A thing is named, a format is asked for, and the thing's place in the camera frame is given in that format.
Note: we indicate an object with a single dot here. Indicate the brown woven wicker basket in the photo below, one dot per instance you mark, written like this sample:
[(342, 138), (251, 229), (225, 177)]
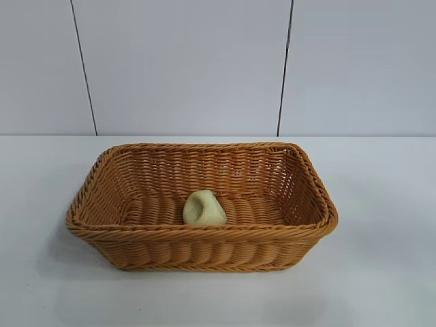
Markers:
[(204, 245)]

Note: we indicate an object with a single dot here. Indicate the pale yellow egg yolk pastry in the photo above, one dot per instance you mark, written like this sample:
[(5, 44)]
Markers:
[(207, 213)]

